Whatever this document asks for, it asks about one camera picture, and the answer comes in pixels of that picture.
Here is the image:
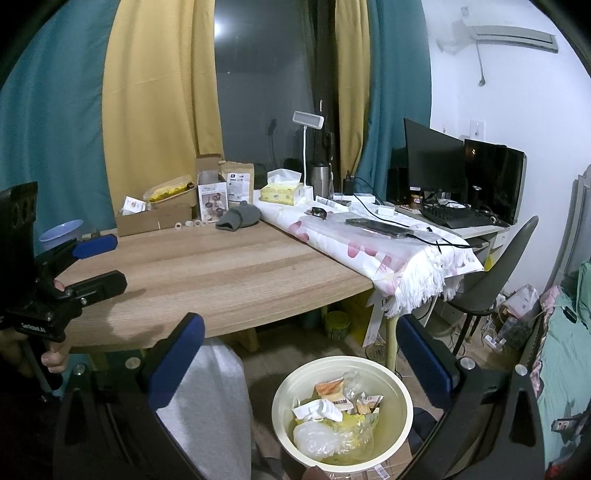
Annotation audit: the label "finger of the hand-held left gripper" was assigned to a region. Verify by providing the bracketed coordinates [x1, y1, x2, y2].
[53, 270, 128, 308]
[34, 233, 119, 278]

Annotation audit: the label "clear plastic wrapper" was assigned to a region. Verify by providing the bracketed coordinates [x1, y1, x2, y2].
[293, 419, 352, 459]

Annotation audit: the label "yellow tissue box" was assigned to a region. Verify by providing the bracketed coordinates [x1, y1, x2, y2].
[259, 169, 304, 206]

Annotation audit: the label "orange snack packet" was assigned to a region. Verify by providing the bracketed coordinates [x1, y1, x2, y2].
[315, 377, 347, 403]

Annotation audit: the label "blue bowl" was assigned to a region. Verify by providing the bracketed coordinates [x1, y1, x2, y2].
[39, 219, 85, 252]

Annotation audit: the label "small clear wrapper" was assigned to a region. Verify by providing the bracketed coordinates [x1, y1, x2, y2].
[344, 369, 366, 402]

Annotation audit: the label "grey cloth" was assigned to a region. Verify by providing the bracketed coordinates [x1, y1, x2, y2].
[215, 204, 263, 232]

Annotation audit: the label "black keyboard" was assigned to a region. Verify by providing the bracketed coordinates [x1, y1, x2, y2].
[421, 205, 497, 230]

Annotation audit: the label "grey padded headboard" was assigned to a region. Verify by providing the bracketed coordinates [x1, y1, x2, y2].
[556, 164, 591, 296]

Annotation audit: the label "green bed sheet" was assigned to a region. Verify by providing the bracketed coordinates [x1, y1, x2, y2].
[538, 263, 591, 472]

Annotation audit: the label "black monitor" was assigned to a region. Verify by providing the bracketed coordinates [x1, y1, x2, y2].
[403, 117, 468, 198]
[463, 138, 528, 226]

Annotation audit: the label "grey white towel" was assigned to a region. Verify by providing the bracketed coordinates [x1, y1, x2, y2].
[154, 342, 253, 480]

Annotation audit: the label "kraft paper pouch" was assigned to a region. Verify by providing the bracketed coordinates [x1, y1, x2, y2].
[219, 161, 256, 205]

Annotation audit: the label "person's left hand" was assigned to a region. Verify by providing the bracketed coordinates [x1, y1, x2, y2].
[0, 327, 71, 377]

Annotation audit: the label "yellow plastic bag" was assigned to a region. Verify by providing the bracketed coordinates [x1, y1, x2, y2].
[335, 408, 386, 444]

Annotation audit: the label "white computer desk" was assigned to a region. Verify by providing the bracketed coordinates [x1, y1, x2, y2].
[388, 198, 514, 278]

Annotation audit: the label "tall brown paper carton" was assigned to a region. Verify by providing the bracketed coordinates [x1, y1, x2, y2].
[195, 154, 223, 188]

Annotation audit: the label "pink floral blanket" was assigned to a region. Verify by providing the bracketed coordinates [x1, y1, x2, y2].
[530, 285, 563, 400]

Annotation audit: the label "cream plastic bin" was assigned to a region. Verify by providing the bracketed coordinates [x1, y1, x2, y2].
[271, 355, 415, 472]

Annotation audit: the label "dark window pane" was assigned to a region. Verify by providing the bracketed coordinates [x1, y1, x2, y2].
[214, 0, 338, 178]

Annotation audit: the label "white paper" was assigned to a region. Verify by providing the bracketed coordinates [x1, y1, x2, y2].
[293, 399, 344, 422]

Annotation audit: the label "small green bucket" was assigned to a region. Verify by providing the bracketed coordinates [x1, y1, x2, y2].
[323, 310, 352, 339]

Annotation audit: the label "steel thermos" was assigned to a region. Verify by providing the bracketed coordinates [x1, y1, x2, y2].
[309, 161, 334, 199]

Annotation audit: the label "white desk lamp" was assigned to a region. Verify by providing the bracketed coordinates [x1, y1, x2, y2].
[293, 111, 326, 188]

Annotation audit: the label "cardboard box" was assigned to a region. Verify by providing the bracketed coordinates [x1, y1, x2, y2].
[115, 203, 195, 238]

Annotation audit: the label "white plastic bag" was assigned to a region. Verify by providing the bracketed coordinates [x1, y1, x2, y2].
[502, 283, 539, 325]

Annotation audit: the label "black cable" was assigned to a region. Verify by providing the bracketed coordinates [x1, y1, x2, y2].
[405, 230, 477, 252]

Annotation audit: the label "white air conditioner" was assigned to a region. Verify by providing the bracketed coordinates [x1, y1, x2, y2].
[436, 18, 560, 55]

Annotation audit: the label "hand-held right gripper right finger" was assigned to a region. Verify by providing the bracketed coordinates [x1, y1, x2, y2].
[395, 314, 548, 480]

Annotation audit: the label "small orange white packets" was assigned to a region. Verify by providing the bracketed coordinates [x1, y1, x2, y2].
[352, 394, 383, 417]

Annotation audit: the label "yellow curtain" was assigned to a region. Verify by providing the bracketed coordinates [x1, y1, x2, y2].
[334, 0, 371, 177]
[102, 0, 225, 219]

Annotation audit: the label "grey chair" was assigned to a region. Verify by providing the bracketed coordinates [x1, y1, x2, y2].
[445, 215, 540, 344]

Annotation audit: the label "teal curtain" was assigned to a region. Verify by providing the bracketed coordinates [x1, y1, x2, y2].
[0, 0, 117, 234]
[358, 0, 433, 191]

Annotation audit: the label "white floral cloth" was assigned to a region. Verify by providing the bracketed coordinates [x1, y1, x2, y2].
[261, 196, 485, 319]

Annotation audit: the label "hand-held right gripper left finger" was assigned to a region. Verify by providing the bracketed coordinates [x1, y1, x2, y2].
[52, 312, 209, 480]

